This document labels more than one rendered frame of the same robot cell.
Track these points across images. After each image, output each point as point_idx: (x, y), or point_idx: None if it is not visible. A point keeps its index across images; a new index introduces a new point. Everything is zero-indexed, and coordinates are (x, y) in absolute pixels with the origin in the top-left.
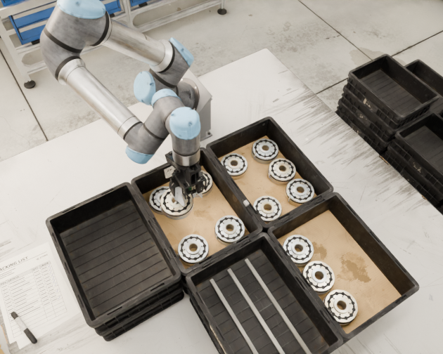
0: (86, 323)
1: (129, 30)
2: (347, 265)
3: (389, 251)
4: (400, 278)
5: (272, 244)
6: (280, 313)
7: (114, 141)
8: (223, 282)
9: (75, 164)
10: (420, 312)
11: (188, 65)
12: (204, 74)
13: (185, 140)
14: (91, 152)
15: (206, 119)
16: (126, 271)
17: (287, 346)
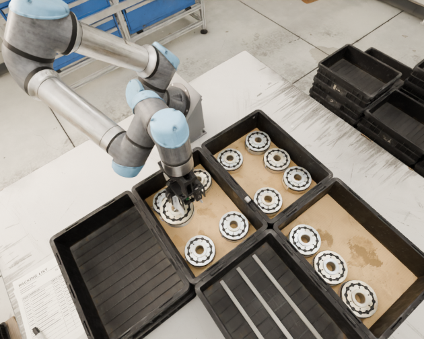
0: None
1: (104, 34)
2: (356, 250)
3: (404, 236)
4: (418, 262)
5: (280, 241)
6: (297, 311)
7: None
8: (234, 281)
9: (86, 173)
10: None
11: (174, 68)
12: (194, 79)
13: (172, 149)
14: (100, 161)
15: (199, 118)
16: (136, 280)
17: None
